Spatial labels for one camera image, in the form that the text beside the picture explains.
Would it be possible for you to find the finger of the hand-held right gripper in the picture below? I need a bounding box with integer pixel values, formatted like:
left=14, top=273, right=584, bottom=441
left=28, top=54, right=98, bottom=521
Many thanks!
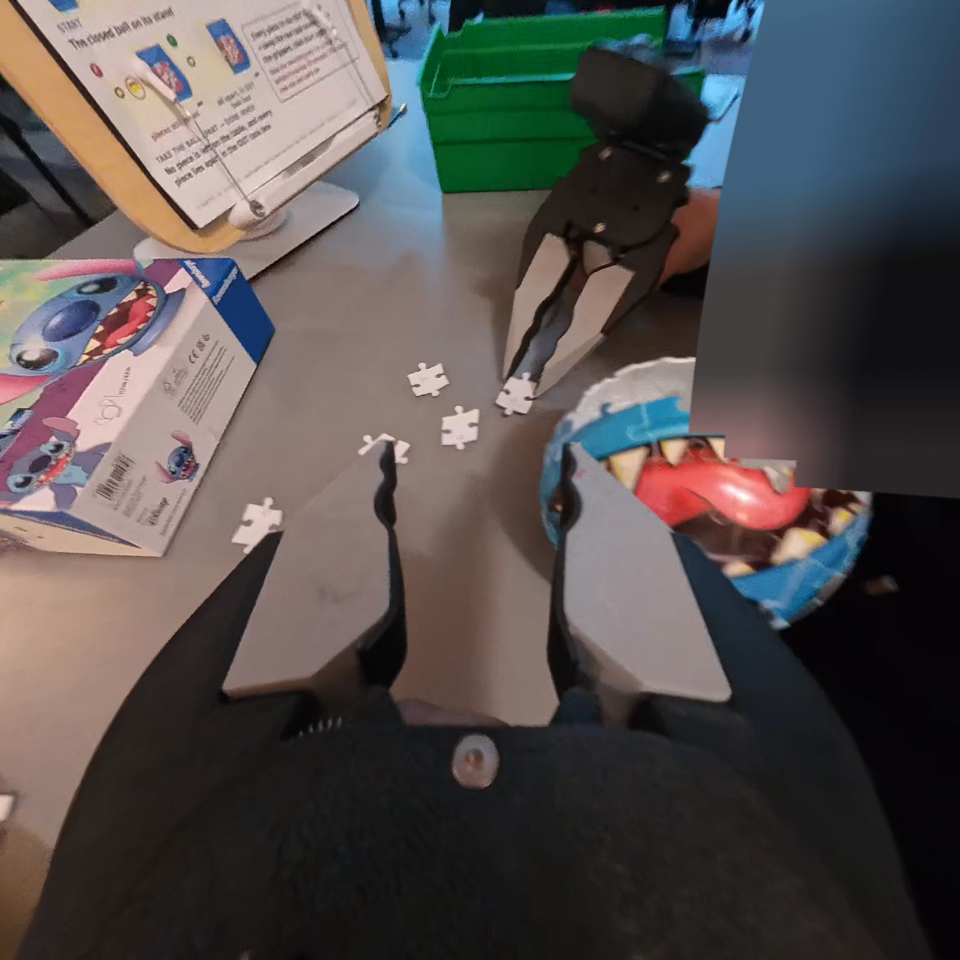
left=532, top=264, right=636, bottom=396
left=501, top=232, right=579, bottom=380

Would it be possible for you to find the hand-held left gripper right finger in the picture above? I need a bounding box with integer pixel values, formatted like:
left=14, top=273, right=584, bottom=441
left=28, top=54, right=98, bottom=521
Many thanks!
left=546, top=442, right=734, bottom=725

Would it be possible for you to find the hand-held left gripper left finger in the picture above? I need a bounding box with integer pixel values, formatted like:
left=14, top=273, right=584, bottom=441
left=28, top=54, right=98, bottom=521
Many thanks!
left=222, top=439, right=410, bottom=699

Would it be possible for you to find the blue puzzle ball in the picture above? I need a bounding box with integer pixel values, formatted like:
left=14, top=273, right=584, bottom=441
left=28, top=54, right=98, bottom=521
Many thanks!
left=540, top=356, right=875, bottom=631

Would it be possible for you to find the cartoon puzzle box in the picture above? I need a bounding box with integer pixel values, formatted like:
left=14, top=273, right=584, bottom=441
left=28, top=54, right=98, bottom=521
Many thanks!
left=0, top=257, right=276, bottom=558

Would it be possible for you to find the person's right hand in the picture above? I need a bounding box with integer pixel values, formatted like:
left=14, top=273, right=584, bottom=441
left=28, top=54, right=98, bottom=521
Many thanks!
left=658, top=187, right=721, bottom=291

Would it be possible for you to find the green plastic bin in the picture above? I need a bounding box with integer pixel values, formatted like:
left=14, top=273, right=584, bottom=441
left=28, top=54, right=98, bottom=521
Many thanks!
left=418, top=6, right=708, bottom=195

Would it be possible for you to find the person's dark clothing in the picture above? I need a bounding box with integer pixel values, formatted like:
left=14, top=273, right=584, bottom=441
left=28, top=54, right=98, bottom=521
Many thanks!
left=780, top=491, right=960, bottom=960

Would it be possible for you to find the printed instruction sheet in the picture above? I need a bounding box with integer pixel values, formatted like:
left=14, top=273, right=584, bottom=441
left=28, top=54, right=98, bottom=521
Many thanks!
left=15, top=0, right=391, bottom=230

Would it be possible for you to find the instruction sheet on stand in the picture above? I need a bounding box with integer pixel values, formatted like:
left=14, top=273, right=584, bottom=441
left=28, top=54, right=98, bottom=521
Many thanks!
left=0, top=0, right=406, bottom=279

